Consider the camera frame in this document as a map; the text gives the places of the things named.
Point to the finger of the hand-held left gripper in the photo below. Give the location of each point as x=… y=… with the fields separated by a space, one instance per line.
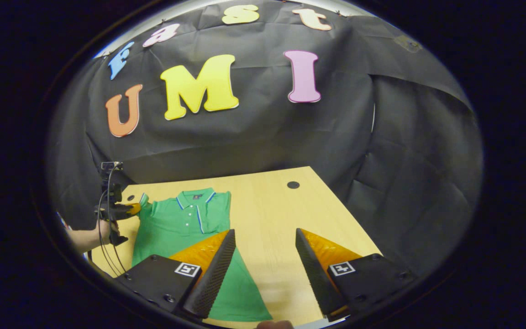
x=127 y=211

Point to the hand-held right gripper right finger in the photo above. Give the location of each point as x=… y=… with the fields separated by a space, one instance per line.
x=318 y=278

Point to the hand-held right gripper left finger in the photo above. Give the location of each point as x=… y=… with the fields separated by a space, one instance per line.
x=217 y=274

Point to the green T-shirt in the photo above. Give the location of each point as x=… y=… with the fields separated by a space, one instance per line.
x=176 y=228

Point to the black backdrop cloth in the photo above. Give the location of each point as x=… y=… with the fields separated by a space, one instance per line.
x=254 y=137

